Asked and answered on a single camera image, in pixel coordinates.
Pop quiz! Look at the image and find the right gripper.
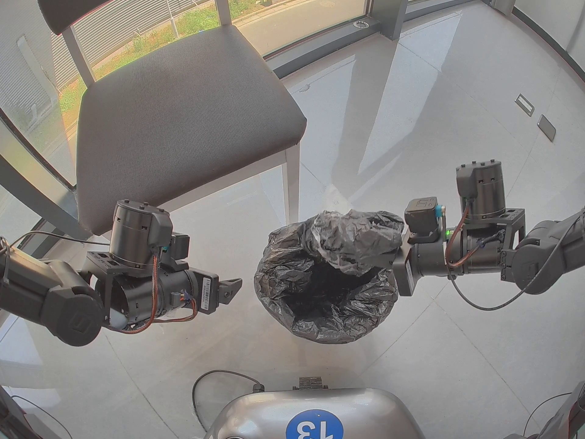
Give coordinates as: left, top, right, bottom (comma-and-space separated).
395, 231, 502, 298

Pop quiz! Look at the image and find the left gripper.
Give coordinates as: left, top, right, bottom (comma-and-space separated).
111, 267, 244, 332

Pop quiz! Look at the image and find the black plastic bag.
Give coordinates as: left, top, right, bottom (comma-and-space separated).
253, 220, 399, 345

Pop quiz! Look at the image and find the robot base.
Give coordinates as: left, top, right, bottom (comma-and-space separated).
201, 375, 428, 439

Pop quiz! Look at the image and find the grey seat white chair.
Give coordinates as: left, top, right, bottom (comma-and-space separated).
37, 0, 308, 237

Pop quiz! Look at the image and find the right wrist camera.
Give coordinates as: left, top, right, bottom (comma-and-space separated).
404, 196, 447, 246

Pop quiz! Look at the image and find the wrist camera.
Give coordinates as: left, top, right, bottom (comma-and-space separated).
404, 196, 447, 246
168, 231, 191, 272

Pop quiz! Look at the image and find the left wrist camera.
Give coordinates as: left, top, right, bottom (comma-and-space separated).
168, 231, 191, 272

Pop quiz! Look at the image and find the black cable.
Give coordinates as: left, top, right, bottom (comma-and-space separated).
523, 391, 572, 439
192, 370, 267, 429
11, 395, 70, 439
8, 230, 112, 248
445, 272, 532, 312

